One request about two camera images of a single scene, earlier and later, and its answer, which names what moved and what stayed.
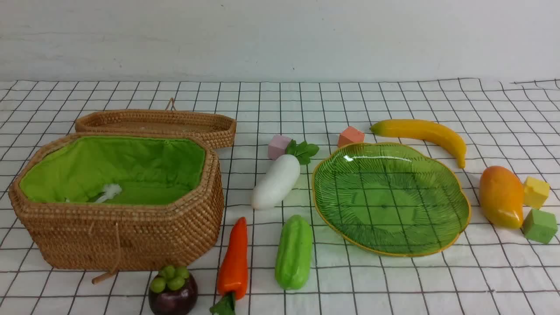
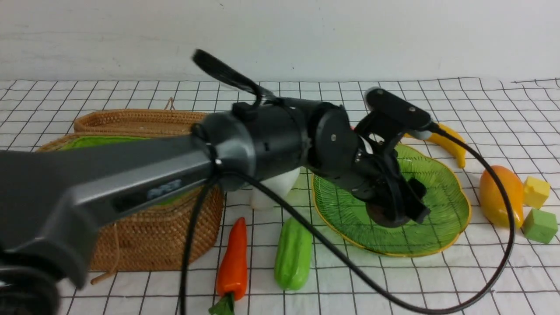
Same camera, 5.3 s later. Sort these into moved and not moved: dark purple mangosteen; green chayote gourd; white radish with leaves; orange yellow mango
Moved: dark purple mangosteen
Not moved: green chayote gourd; white radish with leaves; orange yellow mango
